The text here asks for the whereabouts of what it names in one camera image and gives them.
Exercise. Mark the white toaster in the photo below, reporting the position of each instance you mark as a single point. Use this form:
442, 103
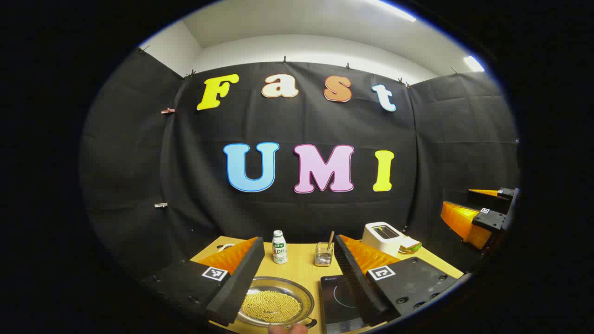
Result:
378, 242

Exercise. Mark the white green label bottle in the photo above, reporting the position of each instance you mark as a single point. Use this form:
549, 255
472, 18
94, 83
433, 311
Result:
279, 253

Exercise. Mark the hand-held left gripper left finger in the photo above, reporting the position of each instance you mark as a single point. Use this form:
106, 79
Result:
241, 283

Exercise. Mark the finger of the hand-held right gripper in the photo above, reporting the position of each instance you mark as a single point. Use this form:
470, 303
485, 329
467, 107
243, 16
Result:
492, 200
464, 222

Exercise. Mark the wooden spoon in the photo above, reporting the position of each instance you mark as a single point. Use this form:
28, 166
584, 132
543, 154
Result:
331, 239

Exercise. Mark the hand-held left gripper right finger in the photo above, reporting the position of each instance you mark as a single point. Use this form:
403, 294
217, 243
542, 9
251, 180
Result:
352, 283

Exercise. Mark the sandwich with lettuce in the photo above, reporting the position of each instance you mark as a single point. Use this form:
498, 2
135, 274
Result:
410, 245

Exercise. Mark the black induction cooktop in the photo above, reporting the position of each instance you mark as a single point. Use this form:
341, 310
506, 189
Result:
336, 301

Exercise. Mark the ceiling light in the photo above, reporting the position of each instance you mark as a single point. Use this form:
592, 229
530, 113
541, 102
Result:
473, 63

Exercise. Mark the black backdrop cloth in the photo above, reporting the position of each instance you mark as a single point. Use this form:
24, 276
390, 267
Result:
139, 162

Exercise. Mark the white compartment tray of beans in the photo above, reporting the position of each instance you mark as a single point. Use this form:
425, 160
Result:
226, 246

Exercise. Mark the pile of yellow soybeans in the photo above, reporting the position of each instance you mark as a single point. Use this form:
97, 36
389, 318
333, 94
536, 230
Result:
274, 307

